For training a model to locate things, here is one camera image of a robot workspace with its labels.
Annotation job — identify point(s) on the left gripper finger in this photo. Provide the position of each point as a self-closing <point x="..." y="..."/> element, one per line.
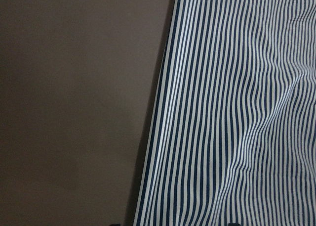
<point x="233" y="224"/>

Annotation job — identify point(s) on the navy white striped polo shirt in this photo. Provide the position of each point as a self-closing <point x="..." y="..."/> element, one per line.
<point x="233" y="131"/>

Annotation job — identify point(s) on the brown table cover mat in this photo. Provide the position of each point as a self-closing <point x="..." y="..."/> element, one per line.
<point x="77" y="87"/>

